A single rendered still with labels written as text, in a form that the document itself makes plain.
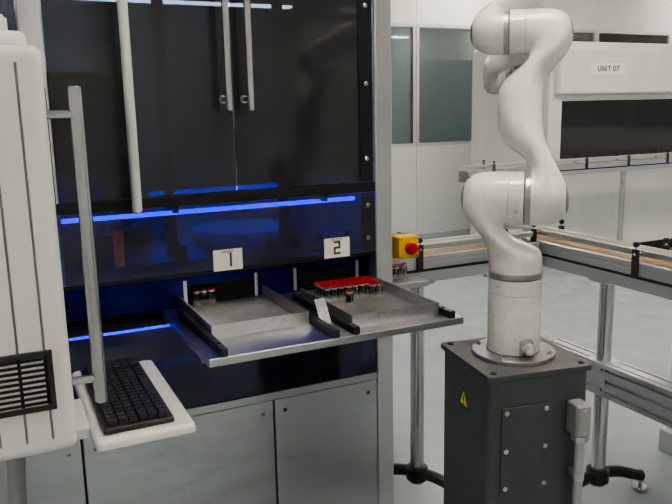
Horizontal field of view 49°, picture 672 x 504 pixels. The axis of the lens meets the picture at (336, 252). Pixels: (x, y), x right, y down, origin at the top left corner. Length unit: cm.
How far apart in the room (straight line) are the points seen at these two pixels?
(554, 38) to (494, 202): 39
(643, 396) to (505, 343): 97
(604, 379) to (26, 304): 193
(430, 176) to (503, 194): 622
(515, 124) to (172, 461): 131
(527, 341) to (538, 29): 70
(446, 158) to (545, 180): 632
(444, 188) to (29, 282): 679
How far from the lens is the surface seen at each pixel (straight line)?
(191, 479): 225
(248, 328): 185
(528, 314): 170
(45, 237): 141
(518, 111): 170
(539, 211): 165
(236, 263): 208
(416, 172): 775
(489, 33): 177
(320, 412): 232
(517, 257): 166
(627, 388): 265
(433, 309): 198
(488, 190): 164
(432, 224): 793
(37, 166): 140
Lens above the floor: 143
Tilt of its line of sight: 11 degrees down
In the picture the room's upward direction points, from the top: 1 degrees counter-clockwise
